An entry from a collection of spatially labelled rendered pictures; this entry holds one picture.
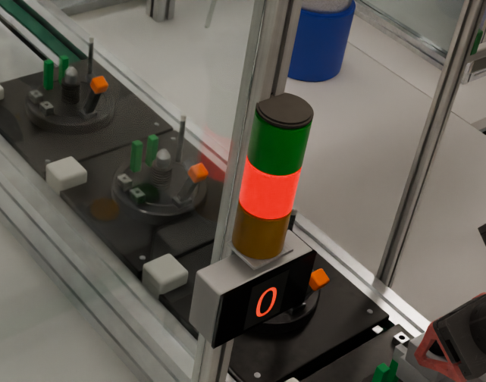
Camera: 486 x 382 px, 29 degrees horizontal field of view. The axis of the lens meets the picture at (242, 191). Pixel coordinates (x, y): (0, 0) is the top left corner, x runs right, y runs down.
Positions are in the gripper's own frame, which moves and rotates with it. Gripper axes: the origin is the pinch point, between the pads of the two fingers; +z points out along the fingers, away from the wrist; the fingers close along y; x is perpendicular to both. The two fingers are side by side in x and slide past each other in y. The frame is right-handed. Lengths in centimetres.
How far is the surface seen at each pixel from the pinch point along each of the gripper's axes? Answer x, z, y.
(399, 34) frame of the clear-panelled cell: -53, 62, -84
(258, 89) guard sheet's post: -28.8, -19.6, 20.6
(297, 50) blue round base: -55, 57, -52
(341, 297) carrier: -9.2, 22.3, -8.3
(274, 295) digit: -13.0, -3.5, 18.0
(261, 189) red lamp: -21.6, -14.3, 21.2
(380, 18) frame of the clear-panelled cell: -59, 64, -84
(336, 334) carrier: -5.4, 19.8, -2.9
